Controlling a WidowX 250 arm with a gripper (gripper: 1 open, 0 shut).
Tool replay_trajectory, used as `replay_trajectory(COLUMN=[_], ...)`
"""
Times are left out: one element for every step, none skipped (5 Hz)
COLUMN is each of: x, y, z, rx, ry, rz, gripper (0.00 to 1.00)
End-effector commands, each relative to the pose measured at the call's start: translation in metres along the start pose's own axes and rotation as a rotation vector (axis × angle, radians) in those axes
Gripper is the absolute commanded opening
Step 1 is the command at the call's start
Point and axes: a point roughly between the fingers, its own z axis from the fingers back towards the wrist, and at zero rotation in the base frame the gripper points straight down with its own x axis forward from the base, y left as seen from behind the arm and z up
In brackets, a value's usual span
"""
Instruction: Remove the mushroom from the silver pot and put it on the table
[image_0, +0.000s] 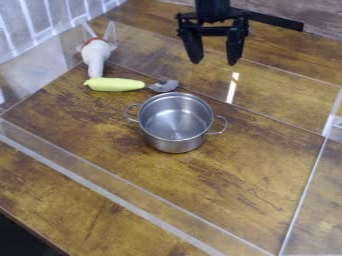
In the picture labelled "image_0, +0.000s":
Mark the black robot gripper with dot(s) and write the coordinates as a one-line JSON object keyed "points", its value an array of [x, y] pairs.
{"points": [[211, 11]]}

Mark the white plush mushroom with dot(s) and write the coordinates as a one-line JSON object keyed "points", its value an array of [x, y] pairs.
{"points": [[95, 52]]}

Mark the silver steel pot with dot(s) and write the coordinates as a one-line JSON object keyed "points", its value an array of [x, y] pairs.
{"points": [[175, 121]]}

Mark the green handled spoon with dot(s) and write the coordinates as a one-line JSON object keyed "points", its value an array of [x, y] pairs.
{"points": [[121, 85]]}

